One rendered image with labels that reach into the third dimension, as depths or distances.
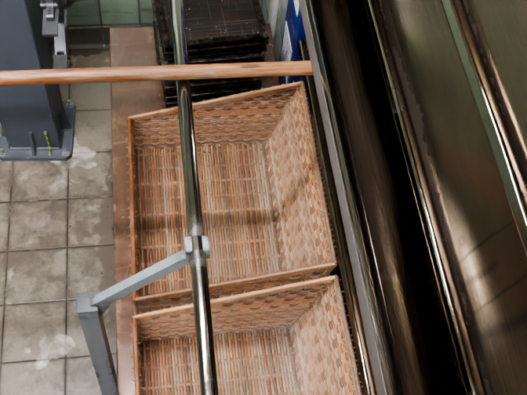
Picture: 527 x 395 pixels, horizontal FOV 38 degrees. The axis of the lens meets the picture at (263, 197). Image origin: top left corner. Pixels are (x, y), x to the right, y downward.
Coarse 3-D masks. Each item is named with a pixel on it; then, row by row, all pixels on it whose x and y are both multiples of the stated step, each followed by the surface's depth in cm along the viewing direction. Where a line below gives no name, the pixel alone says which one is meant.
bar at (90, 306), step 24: (192, 120) 155; (192, 144) 151; (192, 168) 148; (192, 192) 145; (192, 216) 143; (192, 240) 140; (168, 264) 145; (192, 264) 138; (120, 288) 151; (192, 288) 136; (96, 312) 156; (96, 336) 166; (96, 360) 178; (216, 384) 127
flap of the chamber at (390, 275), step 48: (336, 0) 142; (336, 48) 135; (384, 96) 132; (384, 144) 126; (384, 192) 121; (384, 240) 116; (384, 288) 111; (432, 288) 113; (432, 336) 109; (384, 384) 103; (432, 384) 105
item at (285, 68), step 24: (0, 72) 153; (24, 72) 153; (48, 72) 154; (72, 72) 154; (96, 72) 155; (120, 72) 156; (144, 72) 156; (168, 72) 157; (192, 72) 157; (216, 72) 158; (240, 72) 159; (264, 72) 159; (288, 72) 160; (312, 72) 161
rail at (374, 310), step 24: (312, 0) 137; (312, 24) 135; (336, 96) 126; (336, 120) 123; (336, 144) 122; (360, 192) 117; (360, 216) 114; (360, 240) 112; (360, 264) 111; (384, 312) 106; (384, 336) 104; (384, 360) 103
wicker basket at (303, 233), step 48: (240, 96) 206; (288, 96) 208; (144, 144) 220; (240, 144) 224; (288, 144) 209; (144, 192) 213; (240, 192) 215; (288, 192) 206; (144, 240) 205; (240, 240) 208; (288, 240) 204; (144, 288) 198; (240, 288) 182
